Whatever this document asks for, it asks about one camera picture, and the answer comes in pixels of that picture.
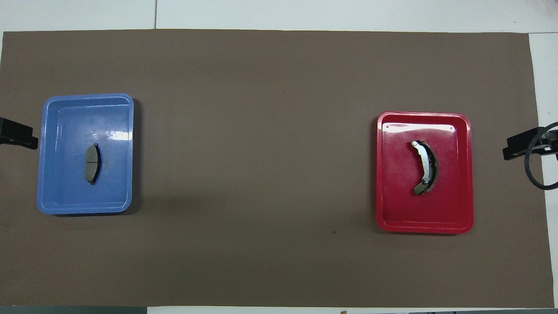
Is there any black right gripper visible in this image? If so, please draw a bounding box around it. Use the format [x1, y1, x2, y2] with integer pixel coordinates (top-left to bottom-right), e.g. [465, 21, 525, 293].
[503, 126, 558, 160]

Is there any dark brake pad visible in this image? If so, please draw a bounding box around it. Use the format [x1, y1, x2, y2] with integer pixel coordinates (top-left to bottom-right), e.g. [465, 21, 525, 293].
[85, 143, 102, 185]

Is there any curved brake shoe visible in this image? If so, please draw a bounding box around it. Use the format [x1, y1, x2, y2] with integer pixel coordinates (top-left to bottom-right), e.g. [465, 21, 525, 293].
[411, 140, 439, 195]

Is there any blue plastic tray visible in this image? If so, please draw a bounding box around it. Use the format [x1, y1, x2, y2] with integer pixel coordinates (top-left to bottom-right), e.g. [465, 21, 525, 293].
[37, 93, 135, 215]

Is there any red plastic tray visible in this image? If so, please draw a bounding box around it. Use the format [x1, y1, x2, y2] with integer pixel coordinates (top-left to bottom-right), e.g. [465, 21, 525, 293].
[376, 111, 474, 234]

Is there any brown table mat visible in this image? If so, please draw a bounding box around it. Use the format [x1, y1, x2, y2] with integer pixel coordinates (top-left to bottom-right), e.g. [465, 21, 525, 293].
[0, 29, 555, 308]

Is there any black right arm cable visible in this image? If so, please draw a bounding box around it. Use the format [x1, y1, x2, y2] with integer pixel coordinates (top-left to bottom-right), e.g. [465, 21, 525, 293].
[524, 121, 558, 191]

